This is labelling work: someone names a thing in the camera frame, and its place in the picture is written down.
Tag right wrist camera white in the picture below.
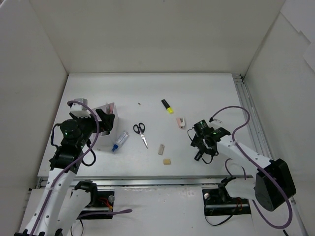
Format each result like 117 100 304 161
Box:
209 118 222 123

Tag aluminium rail front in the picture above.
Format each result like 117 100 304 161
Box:
36 175 254 189

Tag tan eraser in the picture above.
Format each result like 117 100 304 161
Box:
163 159 171 165

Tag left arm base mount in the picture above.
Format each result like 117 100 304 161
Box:
69 180 115 220

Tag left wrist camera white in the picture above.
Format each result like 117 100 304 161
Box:
67 98 91 119

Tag clear compartment organizer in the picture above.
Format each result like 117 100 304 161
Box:
93 103 119 149

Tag yellow black highlighter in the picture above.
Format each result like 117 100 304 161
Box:
161 99 174 114

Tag black handled scissors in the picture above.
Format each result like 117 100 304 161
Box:
133 122 148 148

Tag white eraser in sleeve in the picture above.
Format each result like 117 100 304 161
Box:
158 144 165 155

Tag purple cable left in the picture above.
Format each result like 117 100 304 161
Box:
31 100 132 234

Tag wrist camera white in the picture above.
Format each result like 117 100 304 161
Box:
209 118 222 123
67 98 91 119

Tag aluminium rail right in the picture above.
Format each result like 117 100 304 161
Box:
232 74 272 158

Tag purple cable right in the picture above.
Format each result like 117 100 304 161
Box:
210 106 295 229

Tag aluminium rail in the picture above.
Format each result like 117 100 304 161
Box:
36 175 254 189
232 74 272 158

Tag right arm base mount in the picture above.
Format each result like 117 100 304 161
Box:
202 177 251 216

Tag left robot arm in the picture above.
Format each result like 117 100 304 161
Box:
20 108 115 236

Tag blue black highlighter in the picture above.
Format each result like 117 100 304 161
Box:
194 150 204 161

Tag pink mini stapler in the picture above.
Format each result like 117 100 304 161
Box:
176 118 186 129

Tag purple cable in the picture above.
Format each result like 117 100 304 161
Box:
210 106 295 229
31 100 132 234

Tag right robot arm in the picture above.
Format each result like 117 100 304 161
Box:
191 120 296 211

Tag blue cap glue bottle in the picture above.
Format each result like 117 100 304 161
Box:
112 131 129 152

